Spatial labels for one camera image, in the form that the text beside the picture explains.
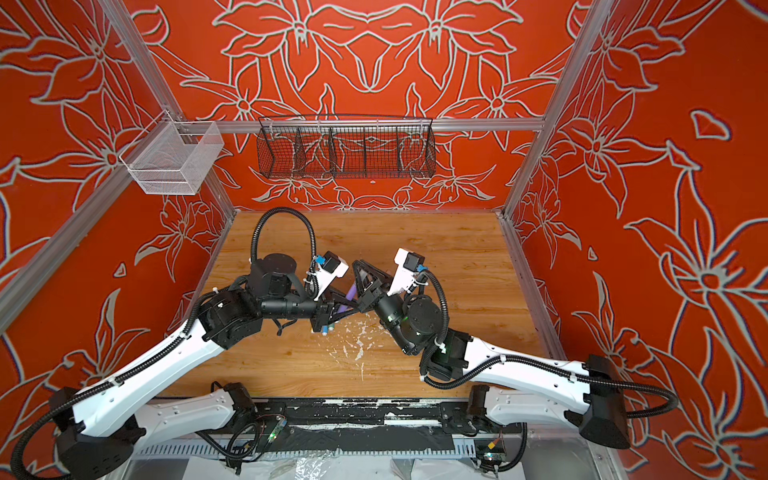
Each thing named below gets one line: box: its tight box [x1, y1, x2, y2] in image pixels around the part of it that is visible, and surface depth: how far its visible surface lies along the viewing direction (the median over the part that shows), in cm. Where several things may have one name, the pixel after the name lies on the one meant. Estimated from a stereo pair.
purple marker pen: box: [338, 283, 357, 313], surface depth 60 cm
